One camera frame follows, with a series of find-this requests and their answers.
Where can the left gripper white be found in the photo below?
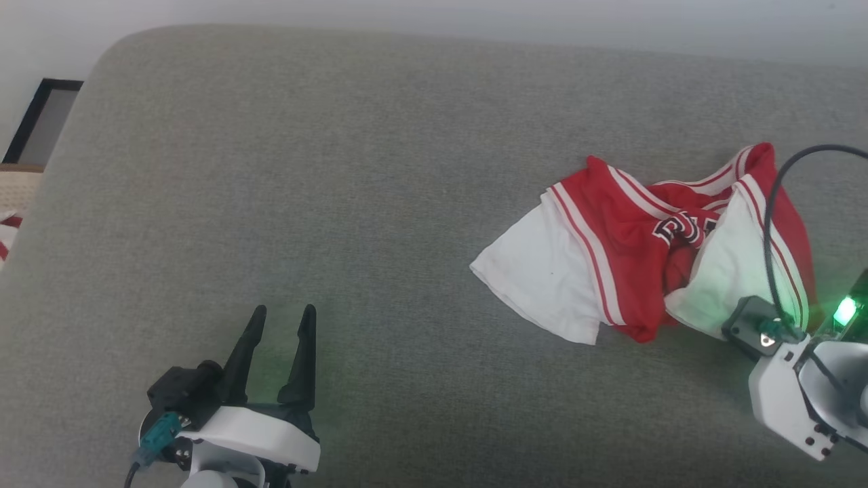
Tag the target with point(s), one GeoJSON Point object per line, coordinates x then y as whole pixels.
{"type": "Point", "coordinates": [258, 434]}

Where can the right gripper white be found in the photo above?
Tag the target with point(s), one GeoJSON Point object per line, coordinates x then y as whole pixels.
{"type": "Point", "coordinates": [776, 393]}

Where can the red and white basketball jersey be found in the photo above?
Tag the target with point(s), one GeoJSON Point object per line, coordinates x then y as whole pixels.
{"type": "Point", "coordinates": [610, 237]}

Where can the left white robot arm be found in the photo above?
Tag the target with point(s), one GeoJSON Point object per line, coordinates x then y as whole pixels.
{"type": "Point", "coordinates": [210, 481]}

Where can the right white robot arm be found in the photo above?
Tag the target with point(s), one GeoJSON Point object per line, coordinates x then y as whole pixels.
{"type": "Point", "coordinates": [841, 386]}

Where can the red and white cloth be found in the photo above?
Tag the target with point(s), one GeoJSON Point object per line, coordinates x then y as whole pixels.
{"type": "Point", "coordinates": [7, 237]}

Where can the beige textured fabric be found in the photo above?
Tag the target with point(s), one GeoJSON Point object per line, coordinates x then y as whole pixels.
{"type": "Point", "coordinates": [17, 190]}

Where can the black-framed grey panel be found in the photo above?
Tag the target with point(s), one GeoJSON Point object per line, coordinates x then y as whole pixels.
{"type": "Point", "coordinates": [47, 122]}

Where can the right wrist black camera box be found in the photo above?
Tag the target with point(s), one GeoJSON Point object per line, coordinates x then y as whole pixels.
{"type": "Point", "coordinates": [746, 322]}

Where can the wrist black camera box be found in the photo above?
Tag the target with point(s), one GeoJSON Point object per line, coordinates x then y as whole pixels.
{"type": "Point", "coordinates": [746, 322]}
{"type": "Point", "coordinates": [180, 393]}

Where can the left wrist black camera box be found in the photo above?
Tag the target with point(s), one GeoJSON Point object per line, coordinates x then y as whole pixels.
{"type": "Point", "coordinates": [180, 393]}

